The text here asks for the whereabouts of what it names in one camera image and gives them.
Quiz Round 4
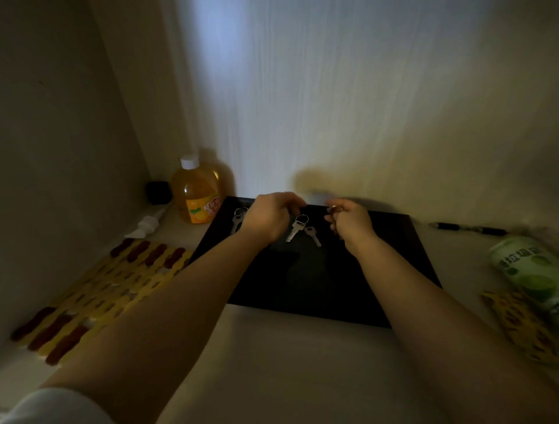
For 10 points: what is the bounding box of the person's left hand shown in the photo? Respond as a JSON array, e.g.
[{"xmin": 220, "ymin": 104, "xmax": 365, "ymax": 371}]
[{"xmin": 239, "ymin": 192, "xmax": 307, "ymax": 244}]

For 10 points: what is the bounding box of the person's right hand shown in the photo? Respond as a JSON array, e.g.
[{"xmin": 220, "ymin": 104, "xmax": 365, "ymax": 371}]
[{"xmin": 325, "ymin": 199, "xmax": 379, "ymax": 259}]

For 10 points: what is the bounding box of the person's right forearm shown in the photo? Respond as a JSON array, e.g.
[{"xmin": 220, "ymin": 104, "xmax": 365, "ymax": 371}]
[{"xmin": 356, "ymin": 238, "xmax": 559, "ymax": 424}]

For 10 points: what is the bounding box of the person's left forearm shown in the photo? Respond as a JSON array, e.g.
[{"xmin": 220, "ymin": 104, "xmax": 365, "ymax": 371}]
[{"xmin": 39, "ymin": 227, "xmax": 275, "ymax": 424}]

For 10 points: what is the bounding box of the large silver key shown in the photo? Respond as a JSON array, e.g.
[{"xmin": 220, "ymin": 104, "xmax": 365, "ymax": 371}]
[{"xmin": 286, "ymin": 220, "xmax": 307, "ymax": 243}]

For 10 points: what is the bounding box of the black rectangular tray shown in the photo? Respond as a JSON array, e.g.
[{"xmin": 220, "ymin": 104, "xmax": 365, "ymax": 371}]
[{"xmin": 190, "ymin": 195, "xmax": 442, "ymax": 329}]

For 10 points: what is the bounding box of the orange liquid bottle white cap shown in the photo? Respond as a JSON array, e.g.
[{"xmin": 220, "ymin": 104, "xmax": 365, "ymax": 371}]
[{"xmin": 171, "ymin": 155, "xmax": 222, "ymax": 225}]

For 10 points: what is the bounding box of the black pen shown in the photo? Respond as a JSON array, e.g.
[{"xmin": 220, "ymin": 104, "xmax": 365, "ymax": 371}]
[{"xmin": 428, "ymin": 221, "xmax": 508, "ymax": 237}]

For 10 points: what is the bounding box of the small black box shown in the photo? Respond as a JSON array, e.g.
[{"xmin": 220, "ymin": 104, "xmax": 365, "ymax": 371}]
[{"xmin": 145, "ymin": 180, "xmax": 172, "ymax": 205}]

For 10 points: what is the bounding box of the white tube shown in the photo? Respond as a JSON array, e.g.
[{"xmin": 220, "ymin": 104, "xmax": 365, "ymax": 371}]
[{"xmin": 124, "ymin": 207, "xmax": 169, "ymax": 239}]

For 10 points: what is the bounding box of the green and white bag roll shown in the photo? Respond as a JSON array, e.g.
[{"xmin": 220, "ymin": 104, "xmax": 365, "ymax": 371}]
[{"xmin": 488, "ymin": 236, "xmax": 559, "ymax": 325}]

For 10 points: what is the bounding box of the yellow and red mat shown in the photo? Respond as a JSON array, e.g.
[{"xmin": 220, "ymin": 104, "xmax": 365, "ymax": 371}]
[{"xmin": 10, "ymin": 238, "xmax": 195, "ymax": 367}]

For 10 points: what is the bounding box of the yellow patterned packet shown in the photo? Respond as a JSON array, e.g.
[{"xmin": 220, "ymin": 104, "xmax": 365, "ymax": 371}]
[{"xmin": 480, "ymin": 290, "xmax": 559, "ymax": 368}]

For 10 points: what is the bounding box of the white sleeve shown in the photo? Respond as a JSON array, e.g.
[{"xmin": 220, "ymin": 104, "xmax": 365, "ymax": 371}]
[{"xmin": 0, "ymin": 387, "xmax": 115, "ymax": 424}]

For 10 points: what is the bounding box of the silver key with ring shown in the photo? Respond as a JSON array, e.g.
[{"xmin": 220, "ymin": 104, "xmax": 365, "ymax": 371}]
[{"xmin": 230, "ymin": 206, "xmax": 249, "ymax": 235}]

